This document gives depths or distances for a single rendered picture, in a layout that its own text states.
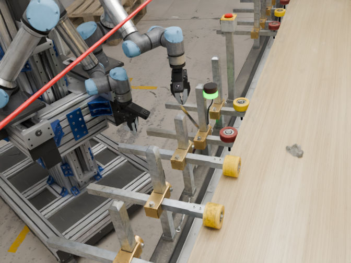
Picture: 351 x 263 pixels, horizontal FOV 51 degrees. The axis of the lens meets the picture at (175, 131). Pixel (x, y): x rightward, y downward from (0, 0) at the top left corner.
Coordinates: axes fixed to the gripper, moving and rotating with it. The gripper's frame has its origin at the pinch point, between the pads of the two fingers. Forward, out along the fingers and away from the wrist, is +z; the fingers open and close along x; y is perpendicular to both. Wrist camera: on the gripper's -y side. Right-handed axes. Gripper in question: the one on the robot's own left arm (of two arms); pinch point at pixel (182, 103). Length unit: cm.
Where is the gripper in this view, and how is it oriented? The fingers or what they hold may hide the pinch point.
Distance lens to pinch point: 174.3
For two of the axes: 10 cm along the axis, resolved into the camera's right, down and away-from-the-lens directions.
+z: 1.2, 7.9, 6.0
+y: 0.2, -6.0, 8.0
